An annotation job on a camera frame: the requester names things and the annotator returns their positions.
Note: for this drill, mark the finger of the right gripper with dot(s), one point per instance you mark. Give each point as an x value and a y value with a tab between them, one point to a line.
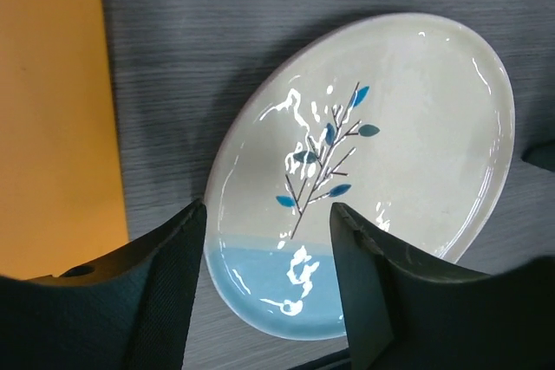
541	155

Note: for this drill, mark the white blue leaf plate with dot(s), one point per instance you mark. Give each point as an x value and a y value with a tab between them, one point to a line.
407	118

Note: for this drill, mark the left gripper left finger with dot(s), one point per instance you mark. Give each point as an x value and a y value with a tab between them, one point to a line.
129	309

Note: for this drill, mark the orange mat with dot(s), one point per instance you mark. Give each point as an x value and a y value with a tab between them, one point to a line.
62	200

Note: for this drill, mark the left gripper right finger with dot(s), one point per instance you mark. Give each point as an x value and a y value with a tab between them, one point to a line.
406	309

